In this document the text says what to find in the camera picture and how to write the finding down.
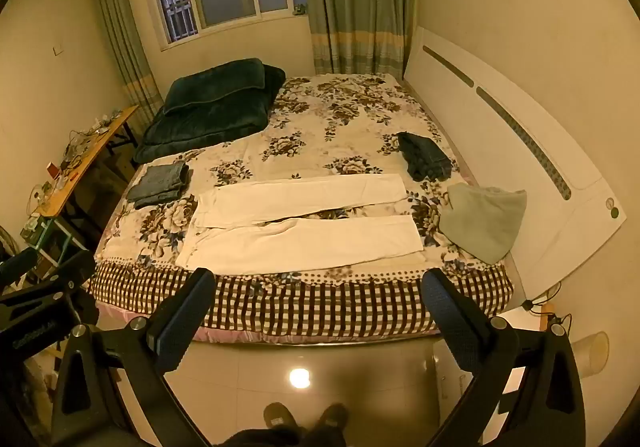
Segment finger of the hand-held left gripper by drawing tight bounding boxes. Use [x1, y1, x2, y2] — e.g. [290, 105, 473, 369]
[0, 248, 39, 281]
[0, 251, 97, 316]

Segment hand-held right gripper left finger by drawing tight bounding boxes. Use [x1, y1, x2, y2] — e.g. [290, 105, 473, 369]
[50, 268, 217, 447]

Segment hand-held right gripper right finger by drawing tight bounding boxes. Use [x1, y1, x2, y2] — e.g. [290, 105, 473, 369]
[421, 269, 587, 447]

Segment white pants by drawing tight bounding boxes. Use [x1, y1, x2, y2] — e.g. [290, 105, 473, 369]
[175, 173, 426, 274]

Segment dark folded pants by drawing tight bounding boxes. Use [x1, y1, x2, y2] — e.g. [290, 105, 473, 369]
[397, 131, 453, 182]

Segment green and white storage rack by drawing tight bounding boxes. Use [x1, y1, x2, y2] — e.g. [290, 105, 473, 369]
[20, 217, 88, 278]

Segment light green cloth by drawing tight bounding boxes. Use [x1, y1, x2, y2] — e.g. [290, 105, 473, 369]
[439, 183, 528, 265]

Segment wooden folding table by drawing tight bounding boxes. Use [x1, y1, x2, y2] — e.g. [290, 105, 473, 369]
[30, 104, 141, 228]

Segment folded grey-blue jeans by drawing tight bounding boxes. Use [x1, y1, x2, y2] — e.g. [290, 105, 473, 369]
[126, 162, 193, 209]

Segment clutter of small table things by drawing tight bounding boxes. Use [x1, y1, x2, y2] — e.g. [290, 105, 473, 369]
[31, 110, 123, 213]

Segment person's dark shoe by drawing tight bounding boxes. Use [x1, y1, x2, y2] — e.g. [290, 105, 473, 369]
[317, 403, 351, 433]
[263, 402, 301, 435]

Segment person's dark trouser legs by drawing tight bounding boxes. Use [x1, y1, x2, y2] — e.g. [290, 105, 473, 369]
[220, 427, 351, 447]

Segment translucent waste bin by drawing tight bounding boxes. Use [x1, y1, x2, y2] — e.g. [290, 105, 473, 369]
[570, 331, 611, 375]

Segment white bed headboard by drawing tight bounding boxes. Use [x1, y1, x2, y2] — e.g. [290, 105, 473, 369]
[402, 26, 627, 298]

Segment dark green folded quilt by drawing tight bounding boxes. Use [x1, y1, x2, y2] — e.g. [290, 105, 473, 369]
[132, 58, 287, 164]

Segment floral printed bed blanket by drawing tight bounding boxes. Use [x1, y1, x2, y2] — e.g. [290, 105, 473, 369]
[89, 73, 516, 344]

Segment green striped curtain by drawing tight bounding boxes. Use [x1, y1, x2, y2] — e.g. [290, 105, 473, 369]
[299, 0, 416, 78]
[89, 0, 165, 128]

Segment black cable with plug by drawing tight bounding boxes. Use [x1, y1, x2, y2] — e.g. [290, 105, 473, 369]
[520, 284, 561, 314]

